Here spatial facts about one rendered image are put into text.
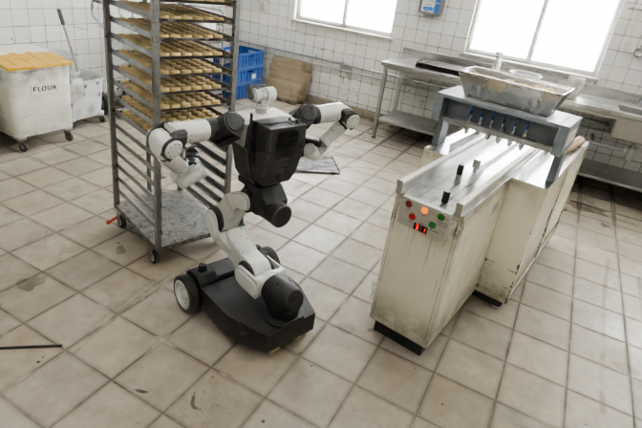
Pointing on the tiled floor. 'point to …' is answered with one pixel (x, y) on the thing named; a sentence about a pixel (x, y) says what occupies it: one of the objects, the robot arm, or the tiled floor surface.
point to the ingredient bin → (33, 93)
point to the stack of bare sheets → (318, 165)
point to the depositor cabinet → (517, 214)
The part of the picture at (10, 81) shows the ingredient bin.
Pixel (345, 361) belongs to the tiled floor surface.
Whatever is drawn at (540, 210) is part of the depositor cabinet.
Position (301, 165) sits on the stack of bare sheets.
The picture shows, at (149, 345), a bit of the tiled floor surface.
